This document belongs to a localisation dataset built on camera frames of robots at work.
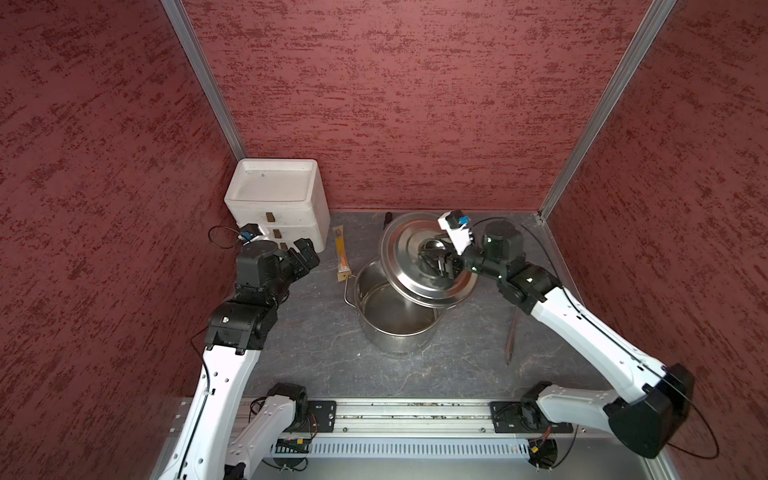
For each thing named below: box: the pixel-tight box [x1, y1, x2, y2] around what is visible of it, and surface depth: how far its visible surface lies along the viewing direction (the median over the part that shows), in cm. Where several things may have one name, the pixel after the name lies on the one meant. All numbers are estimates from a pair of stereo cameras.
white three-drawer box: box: [224, 159, 330, 253], surface depth 97 cm
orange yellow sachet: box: [332, 225, 351, 282], surface depth 108 cm
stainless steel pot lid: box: [379, 212, 479, 304], surface depth 72 cm
